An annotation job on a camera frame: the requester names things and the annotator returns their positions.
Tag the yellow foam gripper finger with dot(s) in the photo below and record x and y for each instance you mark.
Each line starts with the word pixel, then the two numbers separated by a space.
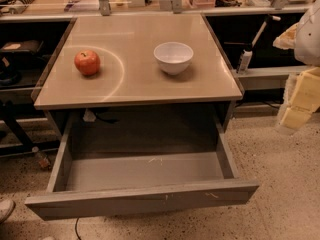
pixel 301 99

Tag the grey top drawer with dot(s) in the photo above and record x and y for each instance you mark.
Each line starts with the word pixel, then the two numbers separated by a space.
pixel 163 159

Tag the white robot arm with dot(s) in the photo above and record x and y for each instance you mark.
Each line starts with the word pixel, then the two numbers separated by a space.
pixel 304 38

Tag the grey drawer cabinet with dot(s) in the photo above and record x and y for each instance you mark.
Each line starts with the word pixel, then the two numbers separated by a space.
pixel 129 73

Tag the white tube bottle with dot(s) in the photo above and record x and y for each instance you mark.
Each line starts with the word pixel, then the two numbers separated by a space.
pixel 244 61

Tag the white ceramic bowl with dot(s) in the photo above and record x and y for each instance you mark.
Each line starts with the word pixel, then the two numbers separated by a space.
pixel 173 57

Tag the red apple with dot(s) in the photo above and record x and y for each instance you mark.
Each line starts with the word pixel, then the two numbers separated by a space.
pixel 87 62

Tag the small bottle on floor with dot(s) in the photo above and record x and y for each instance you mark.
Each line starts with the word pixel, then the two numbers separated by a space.
pixel 42 158

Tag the white shoe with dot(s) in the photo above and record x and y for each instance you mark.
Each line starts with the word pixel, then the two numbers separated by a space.
pixel 6 208

